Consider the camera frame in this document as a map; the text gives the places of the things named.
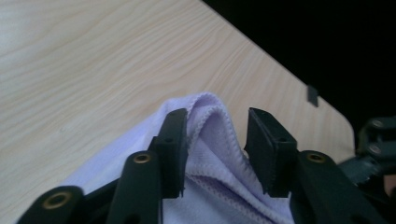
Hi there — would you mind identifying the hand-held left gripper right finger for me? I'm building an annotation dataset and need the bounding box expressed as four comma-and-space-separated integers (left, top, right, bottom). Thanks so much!
244, 106, 298, 199

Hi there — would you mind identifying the white patterned towel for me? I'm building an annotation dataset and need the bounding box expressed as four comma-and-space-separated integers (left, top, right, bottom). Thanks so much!
60, 91, 295, 224

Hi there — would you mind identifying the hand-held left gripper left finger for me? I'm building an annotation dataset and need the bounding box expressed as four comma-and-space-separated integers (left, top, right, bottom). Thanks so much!
148, 107, 190, 200

